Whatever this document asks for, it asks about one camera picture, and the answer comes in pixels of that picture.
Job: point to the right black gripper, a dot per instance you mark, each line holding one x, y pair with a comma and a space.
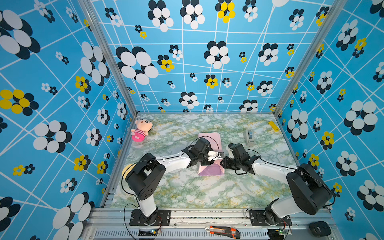
225, 161

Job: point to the red black utility knife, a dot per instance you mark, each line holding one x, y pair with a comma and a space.
224, 231

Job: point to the purple wrapping paper sheet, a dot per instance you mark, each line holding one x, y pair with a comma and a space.
215, 169

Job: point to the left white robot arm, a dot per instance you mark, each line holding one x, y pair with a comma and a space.
144, 176

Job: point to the yellow tape piece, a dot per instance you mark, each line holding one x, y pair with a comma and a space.
274, 126

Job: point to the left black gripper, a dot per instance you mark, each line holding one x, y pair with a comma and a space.
208, 163

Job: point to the black computer mouse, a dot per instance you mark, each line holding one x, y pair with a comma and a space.
320, 229

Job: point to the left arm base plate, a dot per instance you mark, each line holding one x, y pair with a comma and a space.
158, 218

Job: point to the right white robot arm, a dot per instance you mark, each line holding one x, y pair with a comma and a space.
309, 193

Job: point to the pink plush doll toy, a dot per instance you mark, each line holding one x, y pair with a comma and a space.
143, 126

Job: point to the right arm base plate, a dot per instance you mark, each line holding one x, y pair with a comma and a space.
263, 218

